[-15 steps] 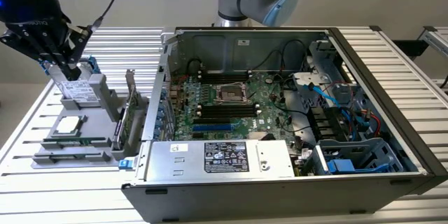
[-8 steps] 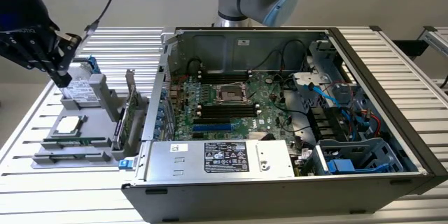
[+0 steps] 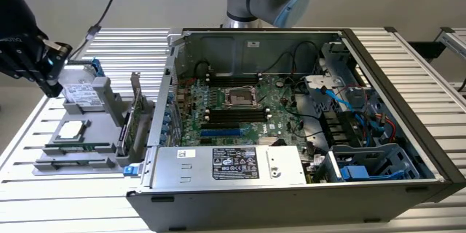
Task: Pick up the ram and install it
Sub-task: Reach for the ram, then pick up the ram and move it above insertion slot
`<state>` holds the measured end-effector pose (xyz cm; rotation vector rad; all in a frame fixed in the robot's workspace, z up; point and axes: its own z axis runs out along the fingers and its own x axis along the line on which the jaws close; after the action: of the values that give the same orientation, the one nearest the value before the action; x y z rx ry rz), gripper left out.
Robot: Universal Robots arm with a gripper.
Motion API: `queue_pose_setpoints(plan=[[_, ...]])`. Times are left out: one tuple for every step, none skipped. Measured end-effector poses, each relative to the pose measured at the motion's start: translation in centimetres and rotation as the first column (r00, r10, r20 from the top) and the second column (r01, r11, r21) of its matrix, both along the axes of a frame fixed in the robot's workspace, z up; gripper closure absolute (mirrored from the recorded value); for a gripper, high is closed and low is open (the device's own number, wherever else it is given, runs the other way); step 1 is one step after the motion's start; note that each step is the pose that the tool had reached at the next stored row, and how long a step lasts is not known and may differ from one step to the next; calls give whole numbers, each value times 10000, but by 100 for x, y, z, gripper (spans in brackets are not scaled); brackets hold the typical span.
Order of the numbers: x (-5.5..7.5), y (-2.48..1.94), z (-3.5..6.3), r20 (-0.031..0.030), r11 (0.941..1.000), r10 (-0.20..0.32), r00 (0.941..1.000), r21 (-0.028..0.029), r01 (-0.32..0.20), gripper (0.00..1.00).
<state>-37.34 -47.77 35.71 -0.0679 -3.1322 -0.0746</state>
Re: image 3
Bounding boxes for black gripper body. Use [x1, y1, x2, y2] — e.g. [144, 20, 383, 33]
[0, 0, 50, 54]

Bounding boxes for green RAM stick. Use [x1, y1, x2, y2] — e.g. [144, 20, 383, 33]
[44, 142, 111, 150]

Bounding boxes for hard disk with blue rails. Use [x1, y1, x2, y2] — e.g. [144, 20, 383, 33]
[58, 57, 107, 107]

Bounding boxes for grey parts rack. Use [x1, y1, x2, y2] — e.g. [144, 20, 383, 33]
[31, 76, 158, 177]

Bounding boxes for silver CPU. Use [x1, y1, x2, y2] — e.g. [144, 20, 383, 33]
[59, 121, 91, 140]

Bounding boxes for graphics card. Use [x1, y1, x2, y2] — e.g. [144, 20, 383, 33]
[116, 71, 147, 158]

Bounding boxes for blue case latch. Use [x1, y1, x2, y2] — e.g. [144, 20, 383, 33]
[123, 164, 142, 180]

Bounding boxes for black expansion slot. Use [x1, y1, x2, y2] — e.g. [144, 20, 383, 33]
[202, 123, 242, 130]

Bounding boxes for CPU socket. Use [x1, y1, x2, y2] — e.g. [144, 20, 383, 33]
[218, 85, 260, 108]

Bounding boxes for blue expansion slot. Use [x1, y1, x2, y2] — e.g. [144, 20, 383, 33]
[199, 129, 244, 138]

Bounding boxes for silver power supply unit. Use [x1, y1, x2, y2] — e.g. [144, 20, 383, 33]
[150, 145, 307, 189]

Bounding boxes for green motherboard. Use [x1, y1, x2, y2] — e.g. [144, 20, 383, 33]
[174, 73, 318, 158]

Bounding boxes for silver chipset heatsink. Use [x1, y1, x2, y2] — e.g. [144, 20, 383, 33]
[259, 137, 286, 147]

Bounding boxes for metal disk bay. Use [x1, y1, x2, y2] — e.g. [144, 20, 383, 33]
[303, 41, 373, 113]

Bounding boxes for open black PC case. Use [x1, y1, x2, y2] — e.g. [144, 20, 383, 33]
[126, 27, 466, 231]

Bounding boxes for grey-blue drive cage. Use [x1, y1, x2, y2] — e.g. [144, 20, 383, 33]
[329, 142, 417, 184]

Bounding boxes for grey metal slat table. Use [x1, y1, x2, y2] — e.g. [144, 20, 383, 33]
[437, 26, 466, 100]

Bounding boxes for black camera cable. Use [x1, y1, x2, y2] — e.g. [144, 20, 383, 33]
[68, 0, 123, 59]

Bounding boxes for short looped black wire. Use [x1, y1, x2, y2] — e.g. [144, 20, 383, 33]
[194, 60, 212, 75]

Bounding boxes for long black wire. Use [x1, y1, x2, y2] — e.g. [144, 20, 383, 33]
[260, 41, 318, 76]

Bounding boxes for blue SATA wire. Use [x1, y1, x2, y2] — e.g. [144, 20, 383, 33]
[319, 86, 383, 148]

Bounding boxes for red wire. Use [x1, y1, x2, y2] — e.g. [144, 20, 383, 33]
[377, 111, 398, 142]

